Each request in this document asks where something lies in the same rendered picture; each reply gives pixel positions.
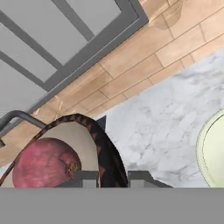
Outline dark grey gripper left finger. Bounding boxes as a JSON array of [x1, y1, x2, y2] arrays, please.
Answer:
[[58, 170, 99, 189]]

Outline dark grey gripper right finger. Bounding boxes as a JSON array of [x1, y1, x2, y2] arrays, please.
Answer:
[[127, 170, 173, 189]]

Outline dark patterned bowl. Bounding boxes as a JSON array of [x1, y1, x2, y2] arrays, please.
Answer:
[[0, 113, 130, 189]]

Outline red onion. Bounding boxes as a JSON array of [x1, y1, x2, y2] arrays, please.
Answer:
[[11, 137, 82, 189]]

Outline pale yellow-green plate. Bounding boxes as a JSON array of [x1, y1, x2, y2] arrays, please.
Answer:
[[195, 108, 224, 189]]

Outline dark grey cupboard handle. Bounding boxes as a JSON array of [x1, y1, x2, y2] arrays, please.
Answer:
[[0, 109, 48, 148]]

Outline grey cupboard front, dark frame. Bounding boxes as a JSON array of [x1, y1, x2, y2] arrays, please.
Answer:
[[0, 0, 150, 138]]

